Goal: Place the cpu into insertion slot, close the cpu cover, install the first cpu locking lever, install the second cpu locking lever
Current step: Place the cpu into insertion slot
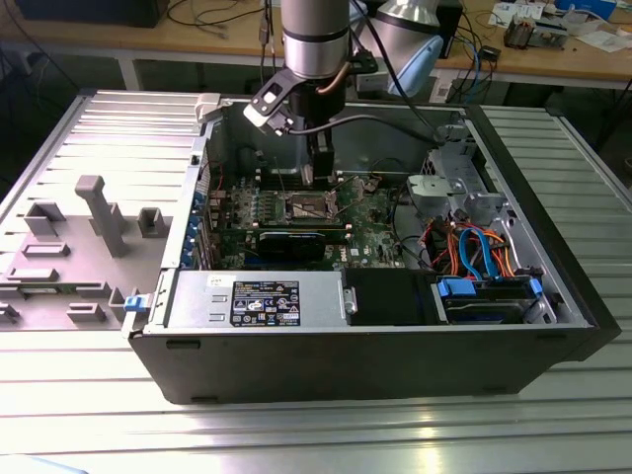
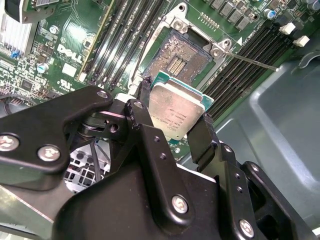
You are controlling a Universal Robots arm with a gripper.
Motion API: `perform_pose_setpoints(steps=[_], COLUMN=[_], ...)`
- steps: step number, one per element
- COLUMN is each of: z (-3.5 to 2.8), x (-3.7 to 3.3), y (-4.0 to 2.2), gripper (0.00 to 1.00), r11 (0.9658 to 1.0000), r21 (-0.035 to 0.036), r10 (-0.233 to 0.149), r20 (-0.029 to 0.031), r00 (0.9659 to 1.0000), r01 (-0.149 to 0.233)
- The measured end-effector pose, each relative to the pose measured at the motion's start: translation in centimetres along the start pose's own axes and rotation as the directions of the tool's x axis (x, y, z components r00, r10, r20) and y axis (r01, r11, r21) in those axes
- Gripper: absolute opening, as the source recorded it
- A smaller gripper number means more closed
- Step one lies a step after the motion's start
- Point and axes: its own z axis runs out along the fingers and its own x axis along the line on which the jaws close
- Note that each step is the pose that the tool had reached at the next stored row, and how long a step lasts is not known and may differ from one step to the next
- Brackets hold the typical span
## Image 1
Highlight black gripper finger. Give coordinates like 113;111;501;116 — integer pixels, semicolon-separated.
306;128;331;169
314;148;338;192

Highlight CPU socket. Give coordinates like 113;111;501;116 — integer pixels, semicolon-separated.
278;190;342;223

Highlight green motherboard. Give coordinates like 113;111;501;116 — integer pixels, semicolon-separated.
206;170;411;271

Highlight black graphics card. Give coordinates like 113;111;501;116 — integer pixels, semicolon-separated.
216;222;353;264

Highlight pale grey case latch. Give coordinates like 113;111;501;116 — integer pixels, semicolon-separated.
194;92;222;125

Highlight metal drive cage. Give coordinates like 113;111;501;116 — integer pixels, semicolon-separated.
404;122;517;233

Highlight tall black box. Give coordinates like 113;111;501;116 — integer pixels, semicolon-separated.
437;0;464;60

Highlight grey power supply unit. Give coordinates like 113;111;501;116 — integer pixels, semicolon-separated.
165;269;347;330

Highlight black PC case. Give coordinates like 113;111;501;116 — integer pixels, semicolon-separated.
120;91;622;407

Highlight white paper sheets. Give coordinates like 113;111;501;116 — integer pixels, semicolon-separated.
488;0;549;29
577;19;632;53

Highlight hard disk in blue carrier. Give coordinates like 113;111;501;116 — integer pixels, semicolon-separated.
430;276;544;327

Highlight small heat sink assembly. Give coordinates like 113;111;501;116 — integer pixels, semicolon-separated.
503;14;535;50

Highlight wooden workbench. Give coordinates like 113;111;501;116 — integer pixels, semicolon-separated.
0;0;632;93

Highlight green circuit board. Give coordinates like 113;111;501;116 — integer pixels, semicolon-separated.
532;19;569;50

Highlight wide black equipment case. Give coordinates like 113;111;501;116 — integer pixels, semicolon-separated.
13;0;167;30

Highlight grey parts rack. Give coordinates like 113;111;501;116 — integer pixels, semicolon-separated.
0;175;174;332

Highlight blue cardboard box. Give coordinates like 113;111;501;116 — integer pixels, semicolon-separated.
555;0;618;21

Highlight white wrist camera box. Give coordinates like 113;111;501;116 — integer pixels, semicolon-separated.
242;81;298;135

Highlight black camera cable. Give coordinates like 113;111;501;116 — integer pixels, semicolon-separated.
283;114;443;147

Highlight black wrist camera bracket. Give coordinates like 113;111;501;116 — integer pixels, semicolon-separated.
348;47;381;76

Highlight thick black cable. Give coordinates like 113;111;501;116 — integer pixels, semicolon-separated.
388;185;434;272

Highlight black connector with coloured wires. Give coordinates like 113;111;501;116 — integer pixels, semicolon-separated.
419;216;450;272

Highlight orange data cable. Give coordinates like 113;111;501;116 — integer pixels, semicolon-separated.
473;224;519;277
445;224;465;276

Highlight blue data cable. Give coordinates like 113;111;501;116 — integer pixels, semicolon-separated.
457;224;501;282

